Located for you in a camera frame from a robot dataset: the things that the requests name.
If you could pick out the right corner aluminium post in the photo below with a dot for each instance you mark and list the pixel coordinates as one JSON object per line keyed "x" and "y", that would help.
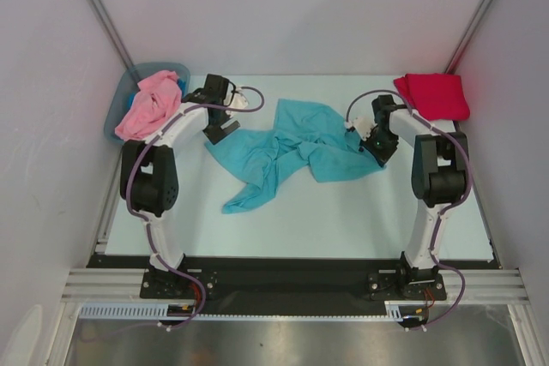
{"x": 480, "y": 13}

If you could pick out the blue plastic basket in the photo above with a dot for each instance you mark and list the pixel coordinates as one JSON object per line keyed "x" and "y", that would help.
{"x": 128, "y": 84}

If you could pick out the aluminium front rail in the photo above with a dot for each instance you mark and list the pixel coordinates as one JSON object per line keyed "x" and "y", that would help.
{"x": 123, "y": 285}

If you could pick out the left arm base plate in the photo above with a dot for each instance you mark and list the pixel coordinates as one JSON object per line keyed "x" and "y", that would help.
{"x": 165, "y": 285}

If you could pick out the turquoise t shirt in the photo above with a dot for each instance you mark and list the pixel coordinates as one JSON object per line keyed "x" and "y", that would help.
{"x": 304, "y": 135}

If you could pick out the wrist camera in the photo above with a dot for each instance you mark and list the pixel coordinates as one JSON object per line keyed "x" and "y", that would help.
{"x": 235, "y": 99}
{"x": 363, "y": 126}

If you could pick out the left corner aluminium post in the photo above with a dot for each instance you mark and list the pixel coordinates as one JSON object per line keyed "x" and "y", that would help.
{"x": 108, "y": 26}

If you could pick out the pink t shirt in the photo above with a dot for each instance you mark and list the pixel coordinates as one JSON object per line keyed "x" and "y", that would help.
{"x": 158, "y": 98}

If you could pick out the folded red t shirt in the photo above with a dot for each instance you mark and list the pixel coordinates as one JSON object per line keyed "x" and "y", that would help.
{"x": 435, "y": 96}

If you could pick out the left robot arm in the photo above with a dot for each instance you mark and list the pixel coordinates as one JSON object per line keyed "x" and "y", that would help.
{"x": 149, "y": 178}

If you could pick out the corner aluminium post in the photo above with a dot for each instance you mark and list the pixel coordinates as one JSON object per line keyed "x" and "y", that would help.
{"x": 108, "y": 26}
{"x": 480, "y": 13}

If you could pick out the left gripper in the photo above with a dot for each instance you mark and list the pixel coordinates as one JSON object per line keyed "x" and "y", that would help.
{"x": 215, "y": 133}

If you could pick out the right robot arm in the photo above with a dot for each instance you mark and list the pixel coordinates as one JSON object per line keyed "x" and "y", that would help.
{"x": 439, "y": 176}

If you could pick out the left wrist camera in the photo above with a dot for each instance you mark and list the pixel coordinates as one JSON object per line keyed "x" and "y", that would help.
{"x": 235, "y": 99}

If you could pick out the left slotted cable duct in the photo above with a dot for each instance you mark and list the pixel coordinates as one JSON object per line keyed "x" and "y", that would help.
{"x": 136, "y": 311}

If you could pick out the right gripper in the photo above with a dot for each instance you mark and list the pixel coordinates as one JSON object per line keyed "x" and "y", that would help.
{"x": 382, "y": 150}

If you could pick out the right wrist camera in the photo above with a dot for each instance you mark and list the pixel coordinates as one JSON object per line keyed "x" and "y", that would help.
{"x": 363, "y": 126}

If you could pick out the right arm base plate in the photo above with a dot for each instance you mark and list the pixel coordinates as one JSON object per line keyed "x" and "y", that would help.
{"x": 404, "y": 284}

